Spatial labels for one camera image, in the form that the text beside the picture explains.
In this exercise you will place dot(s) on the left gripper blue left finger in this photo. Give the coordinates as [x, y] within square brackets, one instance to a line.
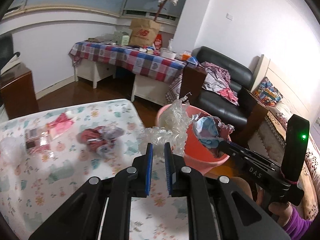
[141, 185]

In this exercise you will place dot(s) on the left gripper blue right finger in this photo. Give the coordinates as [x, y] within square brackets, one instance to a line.
[173, 165]

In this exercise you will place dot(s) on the clear crinkled plastic bag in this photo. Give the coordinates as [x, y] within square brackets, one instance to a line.
[172, 127]

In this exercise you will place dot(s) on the blue pink paper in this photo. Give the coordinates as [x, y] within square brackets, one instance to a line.
[210, 131]

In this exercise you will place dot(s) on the purple right sleeve forearm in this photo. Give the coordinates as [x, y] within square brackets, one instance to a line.
[296, 226]

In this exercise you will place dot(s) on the pink plastic trash bin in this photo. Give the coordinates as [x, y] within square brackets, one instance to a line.
[195, 154]

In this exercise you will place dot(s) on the person's right hand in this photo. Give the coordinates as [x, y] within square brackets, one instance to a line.
[282, 210]

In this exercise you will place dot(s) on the crumpled red white paper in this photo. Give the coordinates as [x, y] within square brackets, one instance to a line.
[101, 140]

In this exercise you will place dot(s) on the brown wooden nightstand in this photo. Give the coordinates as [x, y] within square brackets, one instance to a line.
[255, 113]

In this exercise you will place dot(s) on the bed with patterned blanket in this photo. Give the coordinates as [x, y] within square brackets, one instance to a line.
[284, 133]

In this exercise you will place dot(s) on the colourful cartoon pillow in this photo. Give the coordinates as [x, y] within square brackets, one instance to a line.
[267, 94]

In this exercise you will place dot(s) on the floral tablecloth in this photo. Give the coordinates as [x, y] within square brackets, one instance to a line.
[33, 190]

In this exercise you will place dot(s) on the pink snack package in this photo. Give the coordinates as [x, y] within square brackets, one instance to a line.
[37, 140]

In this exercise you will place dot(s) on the black leather sofa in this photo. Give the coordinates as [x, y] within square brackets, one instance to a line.
[213, 103]

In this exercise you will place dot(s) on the plaid tablecloth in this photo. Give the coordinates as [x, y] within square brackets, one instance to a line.
[140, 63]

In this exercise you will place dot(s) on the pink patterned clothes on sofa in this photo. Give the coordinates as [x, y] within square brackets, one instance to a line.
[218, 80]

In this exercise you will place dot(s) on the white wooden desk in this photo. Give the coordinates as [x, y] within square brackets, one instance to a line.
[131, 85]

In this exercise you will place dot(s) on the red packet on desk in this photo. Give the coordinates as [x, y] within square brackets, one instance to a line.
[158, 42]

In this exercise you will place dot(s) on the green white box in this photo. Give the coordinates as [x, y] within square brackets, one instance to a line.
[121, 38]

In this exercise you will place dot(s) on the brown New Balance paper bag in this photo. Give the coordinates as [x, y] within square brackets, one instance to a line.
[143, 32]

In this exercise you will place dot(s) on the brown wooden side cabinet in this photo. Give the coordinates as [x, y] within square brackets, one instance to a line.
[17, 92]

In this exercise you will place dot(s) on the black leather armchair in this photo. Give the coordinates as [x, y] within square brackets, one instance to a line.
[8, 56]

